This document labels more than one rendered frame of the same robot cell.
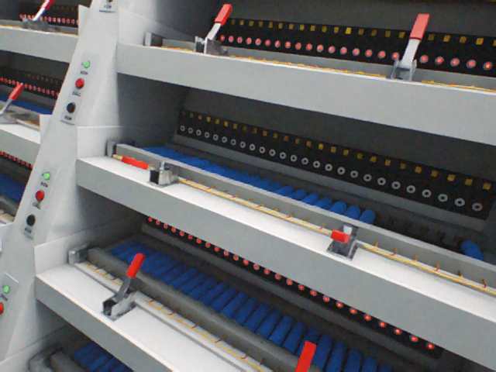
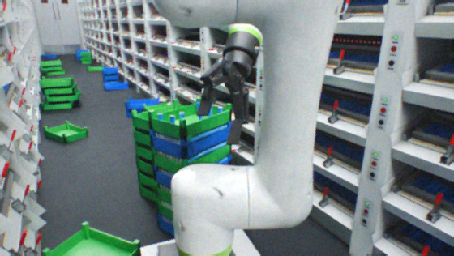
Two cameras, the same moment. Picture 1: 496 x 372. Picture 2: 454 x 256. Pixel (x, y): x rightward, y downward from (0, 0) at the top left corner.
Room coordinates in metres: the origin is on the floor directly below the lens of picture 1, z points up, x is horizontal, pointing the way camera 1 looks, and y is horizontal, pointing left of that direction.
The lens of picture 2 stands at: (-0.60, 0.14, 0.91)
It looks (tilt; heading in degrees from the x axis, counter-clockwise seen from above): 19 degrees down; 36
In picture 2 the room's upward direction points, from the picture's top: straight up
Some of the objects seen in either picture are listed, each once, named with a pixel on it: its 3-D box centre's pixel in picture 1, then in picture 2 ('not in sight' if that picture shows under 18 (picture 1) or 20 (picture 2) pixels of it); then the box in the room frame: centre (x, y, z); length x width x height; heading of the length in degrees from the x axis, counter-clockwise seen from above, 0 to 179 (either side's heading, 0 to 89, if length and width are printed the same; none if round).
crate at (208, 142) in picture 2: not in sight; (192, 134); (0.33, 1.02, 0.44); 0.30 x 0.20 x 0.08; 178
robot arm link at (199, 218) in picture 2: not in sight; (209, 209); (-0.16, 0.52, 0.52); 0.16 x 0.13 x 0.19; 127
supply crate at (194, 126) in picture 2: not in sight; (191, 116); (0.33, 1.02, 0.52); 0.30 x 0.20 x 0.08; 178
